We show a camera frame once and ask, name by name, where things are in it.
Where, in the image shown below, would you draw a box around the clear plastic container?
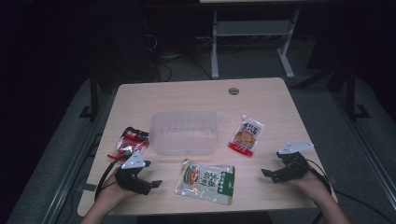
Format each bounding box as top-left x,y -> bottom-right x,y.
148,110 -> 219,157

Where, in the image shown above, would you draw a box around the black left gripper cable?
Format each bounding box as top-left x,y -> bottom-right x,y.
93,154 -> 126,202

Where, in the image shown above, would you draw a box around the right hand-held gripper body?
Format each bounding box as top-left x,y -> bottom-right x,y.
270,141 -> 315,185

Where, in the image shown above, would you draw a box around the black metal stand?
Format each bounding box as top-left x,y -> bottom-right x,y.
343,63 -> 372,121
78,66 -> 101,121

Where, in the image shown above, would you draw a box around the metal floor rail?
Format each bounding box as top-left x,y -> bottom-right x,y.
328,88 -> 396,203
40,88 -> 120,224

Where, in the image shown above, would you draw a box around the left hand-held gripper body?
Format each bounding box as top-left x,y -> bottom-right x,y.
114,150 -> 154,196

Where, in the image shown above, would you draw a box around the green and white food packet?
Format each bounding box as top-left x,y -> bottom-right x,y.
174,158 -> 236,206

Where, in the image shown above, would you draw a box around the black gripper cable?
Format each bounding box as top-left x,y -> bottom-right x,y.
305,159 -> 396,224
93,154 -> 126,202

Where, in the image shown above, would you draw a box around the person's left hand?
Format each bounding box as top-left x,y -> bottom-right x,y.
97,169 -> 138,207

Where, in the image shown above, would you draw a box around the red snack packet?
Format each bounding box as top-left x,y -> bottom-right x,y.
106,126 -> 150,162

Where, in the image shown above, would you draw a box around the white desk frame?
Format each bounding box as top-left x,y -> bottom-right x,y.
199,0 -> 328,80

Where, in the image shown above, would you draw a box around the spouted sauce pouch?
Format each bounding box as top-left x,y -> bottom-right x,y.
227,113 -> 265,158

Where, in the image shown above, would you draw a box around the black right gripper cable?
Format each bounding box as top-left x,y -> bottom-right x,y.
305,159 -> 396,224

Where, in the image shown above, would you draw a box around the floor cables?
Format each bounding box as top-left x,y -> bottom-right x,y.
146,31 -> 214,82

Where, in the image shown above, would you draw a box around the person's right hand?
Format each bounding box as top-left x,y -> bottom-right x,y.
287,169 -> 332,205

